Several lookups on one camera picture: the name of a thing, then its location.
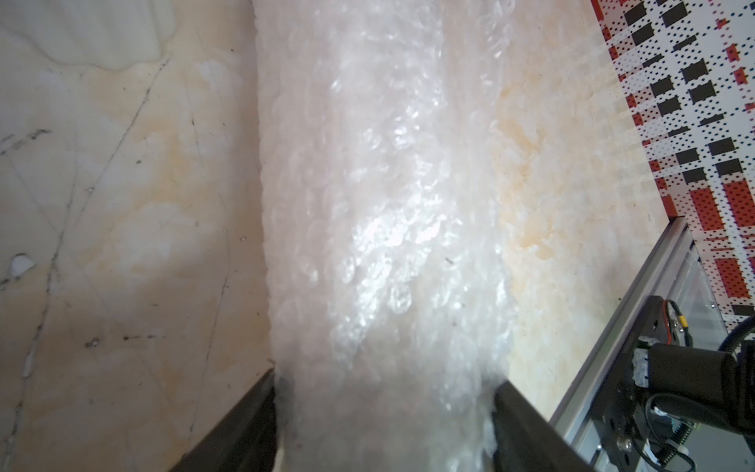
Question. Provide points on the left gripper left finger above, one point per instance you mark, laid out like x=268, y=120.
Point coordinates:
x=245, y=439

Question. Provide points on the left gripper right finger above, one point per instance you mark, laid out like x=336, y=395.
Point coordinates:
x=526, y=442

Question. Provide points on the bubble wrap sheet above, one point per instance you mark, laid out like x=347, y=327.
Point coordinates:
x=391, y=320

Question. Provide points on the small white ribbed vase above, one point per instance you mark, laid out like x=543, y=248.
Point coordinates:
x=111, y=35

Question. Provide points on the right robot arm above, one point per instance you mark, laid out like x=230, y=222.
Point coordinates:
x=715, y=388

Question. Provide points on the aluminium front rail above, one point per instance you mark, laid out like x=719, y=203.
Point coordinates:
x=673, y=271

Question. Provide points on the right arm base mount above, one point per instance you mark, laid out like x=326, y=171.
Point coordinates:
x=617, y=411

